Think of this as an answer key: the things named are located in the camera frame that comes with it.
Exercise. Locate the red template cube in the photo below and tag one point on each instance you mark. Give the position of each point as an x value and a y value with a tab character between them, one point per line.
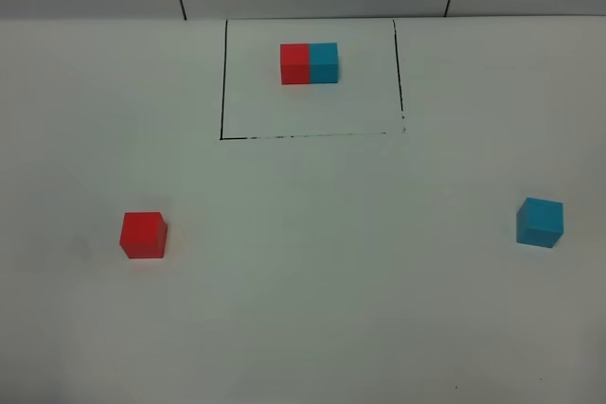
295	67

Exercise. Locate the blue template cube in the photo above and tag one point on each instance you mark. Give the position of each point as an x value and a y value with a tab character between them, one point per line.
324	63

